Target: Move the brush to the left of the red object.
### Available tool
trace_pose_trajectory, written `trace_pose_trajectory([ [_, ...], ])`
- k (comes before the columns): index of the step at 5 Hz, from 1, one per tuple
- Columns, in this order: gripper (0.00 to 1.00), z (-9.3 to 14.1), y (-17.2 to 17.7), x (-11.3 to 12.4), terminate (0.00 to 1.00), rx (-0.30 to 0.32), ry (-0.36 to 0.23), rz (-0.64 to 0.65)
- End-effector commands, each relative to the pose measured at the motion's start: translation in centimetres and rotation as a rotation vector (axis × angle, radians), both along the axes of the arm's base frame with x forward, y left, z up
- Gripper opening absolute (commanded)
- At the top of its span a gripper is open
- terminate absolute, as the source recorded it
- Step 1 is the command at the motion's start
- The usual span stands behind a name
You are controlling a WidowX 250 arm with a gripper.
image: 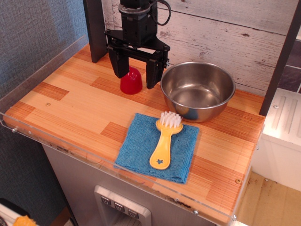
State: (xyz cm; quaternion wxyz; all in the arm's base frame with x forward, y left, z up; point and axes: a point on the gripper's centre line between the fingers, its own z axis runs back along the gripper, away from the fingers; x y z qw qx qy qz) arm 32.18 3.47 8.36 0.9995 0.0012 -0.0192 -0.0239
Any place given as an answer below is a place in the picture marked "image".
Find dark vertical post right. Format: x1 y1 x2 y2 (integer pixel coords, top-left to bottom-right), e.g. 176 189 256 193
259 0 301 116

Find grey toy fridge cabinet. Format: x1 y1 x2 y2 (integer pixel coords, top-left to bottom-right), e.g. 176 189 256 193
43 145 214 226

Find yellow brush white bristles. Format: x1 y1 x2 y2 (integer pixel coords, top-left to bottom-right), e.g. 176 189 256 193
149 111 183 170

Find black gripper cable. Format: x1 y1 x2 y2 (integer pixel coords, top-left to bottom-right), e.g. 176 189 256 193
150 0 172 26

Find blue folded cloth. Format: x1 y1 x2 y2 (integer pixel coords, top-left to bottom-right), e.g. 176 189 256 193
115 113 199 184

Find stainless steel bowl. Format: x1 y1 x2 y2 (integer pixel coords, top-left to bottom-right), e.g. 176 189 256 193
160 62 236 122

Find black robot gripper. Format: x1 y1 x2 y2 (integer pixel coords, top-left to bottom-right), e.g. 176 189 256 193
105 4 170 89

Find clear acrylic table guard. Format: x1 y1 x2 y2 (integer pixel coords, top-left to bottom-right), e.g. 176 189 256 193
1 36 264 225

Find red plastic dome object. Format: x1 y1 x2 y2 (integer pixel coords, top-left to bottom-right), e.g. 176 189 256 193
120 66 143 95

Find orange yellow object corner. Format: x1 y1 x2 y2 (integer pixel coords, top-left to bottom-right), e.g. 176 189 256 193
13 216 37 226

